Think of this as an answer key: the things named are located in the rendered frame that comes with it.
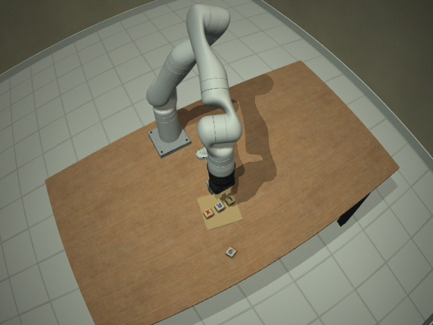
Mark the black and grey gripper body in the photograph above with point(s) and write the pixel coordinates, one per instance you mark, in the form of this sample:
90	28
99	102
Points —
218	175

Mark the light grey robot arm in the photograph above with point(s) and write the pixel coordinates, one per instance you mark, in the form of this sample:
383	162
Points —
205	25

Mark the tan block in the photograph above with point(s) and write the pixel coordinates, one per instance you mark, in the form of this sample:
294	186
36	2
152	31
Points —
219	207
230	252
208	213
230	200

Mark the tan flat mat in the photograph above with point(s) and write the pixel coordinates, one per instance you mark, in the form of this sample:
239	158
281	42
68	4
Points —
229	215

